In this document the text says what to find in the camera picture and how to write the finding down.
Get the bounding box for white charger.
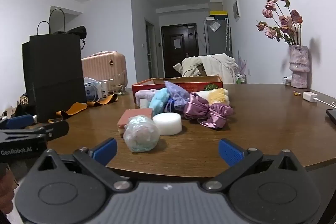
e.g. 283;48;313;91
302;91;318;103

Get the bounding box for purple mesh pouch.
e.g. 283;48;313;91
164;80;190;112

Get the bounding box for clear plastic packet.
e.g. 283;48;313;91
208;20;222;32

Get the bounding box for clear plastic ball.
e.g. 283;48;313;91
123;115;160;153

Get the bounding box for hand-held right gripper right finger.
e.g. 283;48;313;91
203;138;300;192

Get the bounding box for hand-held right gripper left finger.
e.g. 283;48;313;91
37;138;133;193

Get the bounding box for white wall panel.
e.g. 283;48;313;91
233;0;241;22

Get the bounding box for lavender fuzzy towel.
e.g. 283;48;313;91
135;90;157;108

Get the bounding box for dark entrance door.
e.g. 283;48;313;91
161;24;199;78

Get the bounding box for grey interior door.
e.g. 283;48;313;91
144;18;155;80

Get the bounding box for white and yellow plush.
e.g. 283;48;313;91
195;88;230;106

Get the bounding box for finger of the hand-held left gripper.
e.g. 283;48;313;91
0;114;38;130
0;120;70;142

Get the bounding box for glass cup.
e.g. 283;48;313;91
110;70;127;96

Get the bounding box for orange and brown strap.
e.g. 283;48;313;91
48;94;119;124

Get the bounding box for red cardboard box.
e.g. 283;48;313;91
131;76;223;104

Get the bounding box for black flat device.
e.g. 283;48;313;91
326;109;336;126

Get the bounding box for black paper bag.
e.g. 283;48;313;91
22;8;87;123

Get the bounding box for dried pink flowers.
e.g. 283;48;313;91
256;0;303;46

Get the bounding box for white folded umbrella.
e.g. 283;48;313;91
225;18;232;51

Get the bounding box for purple wrapped bouquet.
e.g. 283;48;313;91
237;51;249;75

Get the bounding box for purple satin scrunchie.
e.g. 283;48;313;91
183;92;234;130

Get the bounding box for black cloth pouch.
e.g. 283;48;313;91
54;26;87;50

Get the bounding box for white cable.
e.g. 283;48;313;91
316;97;336;108

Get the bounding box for plastic bag with white packet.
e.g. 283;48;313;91
84;77;102;103

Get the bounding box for pink suitcase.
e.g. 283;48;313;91
81;51;129;95

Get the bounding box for light blue fluffy cloth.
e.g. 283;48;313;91
149;88;171;118

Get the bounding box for person's left hand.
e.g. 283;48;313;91
0;165;15;214

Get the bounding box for grey refrigerator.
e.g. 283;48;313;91
204;19;233;58

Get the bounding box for white round sponge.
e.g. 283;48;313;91
152;112;182;136

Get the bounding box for pink textured vase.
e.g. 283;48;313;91
288;45;310;89

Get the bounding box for pink sponge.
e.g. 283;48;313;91
117;109;153;138

